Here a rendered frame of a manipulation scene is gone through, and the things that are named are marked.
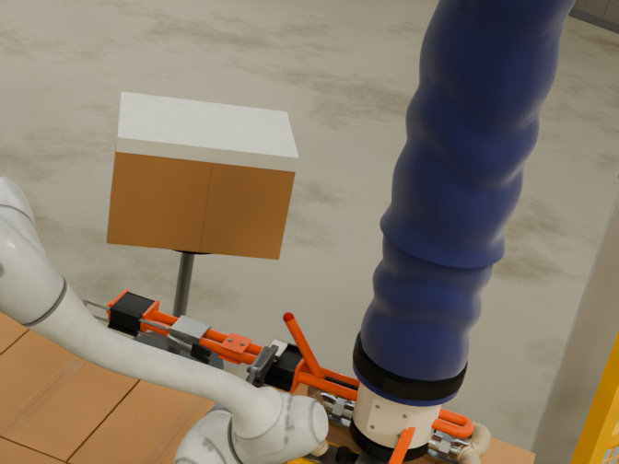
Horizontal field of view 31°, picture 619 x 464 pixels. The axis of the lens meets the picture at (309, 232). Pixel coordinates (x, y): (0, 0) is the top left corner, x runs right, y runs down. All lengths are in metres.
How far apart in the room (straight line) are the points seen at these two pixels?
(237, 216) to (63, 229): 1.55
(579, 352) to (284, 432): 1.47
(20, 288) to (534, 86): 0.89
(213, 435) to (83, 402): 1.26
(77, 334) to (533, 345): 3.45
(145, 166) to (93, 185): 1.92
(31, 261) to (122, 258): 3.29
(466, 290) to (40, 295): 0.78
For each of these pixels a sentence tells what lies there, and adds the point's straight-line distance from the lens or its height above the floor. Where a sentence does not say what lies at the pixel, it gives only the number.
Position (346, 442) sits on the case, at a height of 1.08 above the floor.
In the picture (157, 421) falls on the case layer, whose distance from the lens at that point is 3.21.
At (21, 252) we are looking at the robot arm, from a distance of 1.74.
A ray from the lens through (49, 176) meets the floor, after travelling 5.69.
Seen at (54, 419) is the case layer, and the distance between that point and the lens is 3.18.
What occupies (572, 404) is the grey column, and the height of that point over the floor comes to 0.75.
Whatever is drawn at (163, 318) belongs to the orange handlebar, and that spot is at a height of 1.21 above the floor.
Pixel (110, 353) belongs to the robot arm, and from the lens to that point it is 1.86.
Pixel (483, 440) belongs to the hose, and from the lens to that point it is 2.34.
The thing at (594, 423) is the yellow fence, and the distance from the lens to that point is 2.72.
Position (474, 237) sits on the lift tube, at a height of 1.66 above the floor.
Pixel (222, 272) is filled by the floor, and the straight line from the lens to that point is 5.03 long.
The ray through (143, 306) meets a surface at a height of 1.23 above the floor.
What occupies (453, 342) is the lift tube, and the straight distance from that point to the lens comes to 2.12.
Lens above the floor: 2.51
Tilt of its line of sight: 27 degrees down
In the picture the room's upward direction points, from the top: 11 degrees clockwise
